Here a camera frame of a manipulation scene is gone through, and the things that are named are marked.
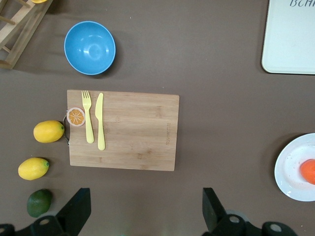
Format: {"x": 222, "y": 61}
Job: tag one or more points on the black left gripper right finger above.
{"x": 212, "y": 214}

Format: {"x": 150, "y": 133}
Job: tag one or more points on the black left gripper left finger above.
{"x": 76, "y": 211}

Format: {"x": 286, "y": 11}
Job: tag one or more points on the white round plate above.
{"x": 288, "y": 172}

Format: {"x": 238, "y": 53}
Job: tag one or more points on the orange fruit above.
{"x": 308, "y": 172}

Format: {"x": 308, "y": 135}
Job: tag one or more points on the green lime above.
{"x": 39, "y": 202}

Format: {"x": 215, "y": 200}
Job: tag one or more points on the yellow lemon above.
{"x": 33, "y": 169}
{"x": 48, "y": 131}

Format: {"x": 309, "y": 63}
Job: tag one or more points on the yellow plastic fork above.
{"x": 89, "y": 123}

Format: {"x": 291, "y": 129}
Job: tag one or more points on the yellow plastic knife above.
{"x": 100, "y": 123}

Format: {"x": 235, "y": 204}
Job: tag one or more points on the toy orange slice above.
{"x": 76, "y": 117}

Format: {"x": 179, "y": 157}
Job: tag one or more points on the bamboo cutting board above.
{"x": 137, "y": 132}

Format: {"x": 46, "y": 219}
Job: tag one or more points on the blue bowl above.
{"x": 89, "y": 48}

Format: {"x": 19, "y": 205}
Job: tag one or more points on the wooden peg rack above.
{"x": 22, "y": 37}

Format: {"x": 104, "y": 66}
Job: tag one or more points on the cream bear print tray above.
{"x": 288, "y": 44}

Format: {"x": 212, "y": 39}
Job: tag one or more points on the yellow cup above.
{"x": 39, "y": 1}

